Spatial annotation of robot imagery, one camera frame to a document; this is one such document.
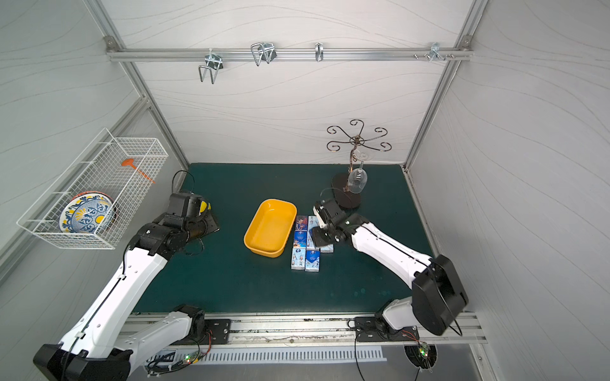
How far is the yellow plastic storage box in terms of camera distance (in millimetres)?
926

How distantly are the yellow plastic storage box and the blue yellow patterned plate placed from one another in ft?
1.39

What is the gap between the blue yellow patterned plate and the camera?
0.59 m
